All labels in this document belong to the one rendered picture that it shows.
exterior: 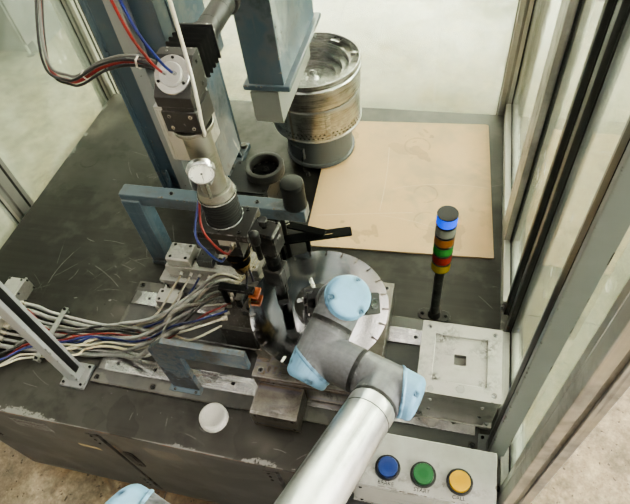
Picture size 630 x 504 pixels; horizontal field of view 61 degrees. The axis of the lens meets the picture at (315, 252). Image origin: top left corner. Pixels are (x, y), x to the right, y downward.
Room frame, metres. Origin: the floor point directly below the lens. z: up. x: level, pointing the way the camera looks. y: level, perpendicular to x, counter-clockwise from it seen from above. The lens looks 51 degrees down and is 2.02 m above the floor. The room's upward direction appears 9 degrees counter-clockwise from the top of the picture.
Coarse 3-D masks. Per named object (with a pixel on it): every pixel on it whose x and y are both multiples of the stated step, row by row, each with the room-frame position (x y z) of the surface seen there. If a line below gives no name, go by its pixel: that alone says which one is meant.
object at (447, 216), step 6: (438, 210) 0.75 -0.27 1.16; (444, 210) 0.74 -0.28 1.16; (450, 210) 0.74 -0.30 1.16; (456, 210) 0.74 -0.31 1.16; (438, 216) 0.73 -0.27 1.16; (444, 216) 0.73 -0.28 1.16; (450, 216) 0.72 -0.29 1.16; (456, 216) 0.72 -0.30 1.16; (438, 222) 0.73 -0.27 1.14; (444, 222) 0.71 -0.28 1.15; (450, 222) 0.71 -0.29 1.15; (456, 222) 0.72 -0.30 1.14; (444, 228) 0.71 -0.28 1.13; (450, 228) 0.71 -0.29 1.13
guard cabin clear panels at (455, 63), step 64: (0, 0) 1.82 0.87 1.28; (320, 0) 1.77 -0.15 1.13; (384, 0) 1.70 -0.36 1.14; (448, 0) 1.63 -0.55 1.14; (512, 0) 1.56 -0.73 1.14; (0, 64) 1.69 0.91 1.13; (64, 64) 1.94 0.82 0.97; (384, 64) 1.70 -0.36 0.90; (448, 64) 1.62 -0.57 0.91; (576, 64) 0.81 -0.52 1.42; (0, 128) 1.55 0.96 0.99; (64, 128) 1.78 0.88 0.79; (512, 128) 1.37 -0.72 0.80; (576, 192) 0.56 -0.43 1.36; (512, 256) 0.84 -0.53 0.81; (512, 448) 0.34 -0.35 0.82
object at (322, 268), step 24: (288, 264) 0.83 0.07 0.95; (312, 264) 0.82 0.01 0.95; (336, 264) 0.80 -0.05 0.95; (360, 264) 0.79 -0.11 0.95; (264, 288) 0.77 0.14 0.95; (384, 288) 0.71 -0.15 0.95; (264, 312) 0.70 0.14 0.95; (288, 312) 0.69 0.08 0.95; (384, 312) 0.65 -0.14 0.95; (264, 336) 0.63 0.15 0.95; (288, 336) 0.62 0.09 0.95; (360, 336) 0.59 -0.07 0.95; (288, 360) 0.56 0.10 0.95
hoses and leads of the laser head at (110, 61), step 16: (112, 0) 0.69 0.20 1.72; (128, 16) 0.69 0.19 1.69; (176, 16) 0.70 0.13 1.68; (128, 32) 0.69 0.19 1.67; (48, 64) 0.90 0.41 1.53; (96, 64) 0.83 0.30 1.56; (112, 64) 0.82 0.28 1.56; (128, 64) 0.80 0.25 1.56; (144, 64) 0.79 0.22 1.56; (64, 80) 0.85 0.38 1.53; (80, 80) 0.84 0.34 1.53; (192, 80) 0.70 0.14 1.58; (208, 240) 0.69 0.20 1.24
